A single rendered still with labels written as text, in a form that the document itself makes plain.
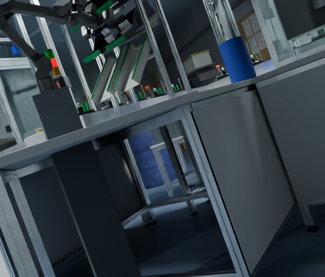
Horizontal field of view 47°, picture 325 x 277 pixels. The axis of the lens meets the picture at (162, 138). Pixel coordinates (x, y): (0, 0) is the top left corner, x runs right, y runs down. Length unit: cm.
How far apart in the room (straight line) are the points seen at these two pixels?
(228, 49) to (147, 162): 327
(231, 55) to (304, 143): 69
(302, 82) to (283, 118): 20
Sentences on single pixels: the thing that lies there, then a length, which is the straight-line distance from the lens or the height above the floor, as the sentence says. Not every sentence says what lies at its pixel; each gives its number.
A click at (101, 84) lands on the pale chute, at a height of 108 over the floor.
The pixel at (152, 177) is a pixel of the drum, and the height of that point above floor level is 15.
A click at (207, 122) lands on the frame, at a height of 74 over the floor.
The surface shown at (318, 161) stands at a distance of 201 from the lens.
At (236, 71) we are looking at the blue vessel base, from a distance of 230.
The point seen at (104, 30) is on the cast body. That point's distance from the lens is 172.
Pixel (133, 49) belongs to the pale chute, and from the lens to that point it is 186.
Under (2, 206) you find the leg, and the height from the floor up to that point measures 73.
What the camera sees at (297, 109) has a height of 64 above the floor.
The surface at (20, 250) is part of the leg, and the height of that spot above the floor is 60.
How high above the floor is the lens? 79
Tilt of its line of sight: 2 degrees down
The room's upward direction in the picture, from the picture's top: 20 degrees counter-clockwise
